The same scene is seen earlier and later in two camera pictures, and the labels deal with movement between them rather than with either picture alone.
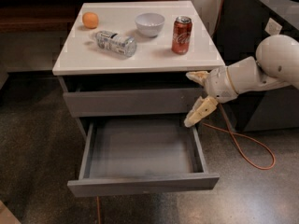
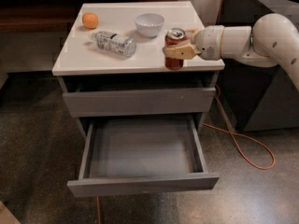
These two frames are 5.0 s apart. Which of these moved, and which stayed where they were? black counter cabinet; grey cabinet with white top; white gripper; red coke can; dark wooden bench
Moved: white gripper; red coke can
Stayed: grey cabinet with white top; black counter cabinet; dark wooden bench
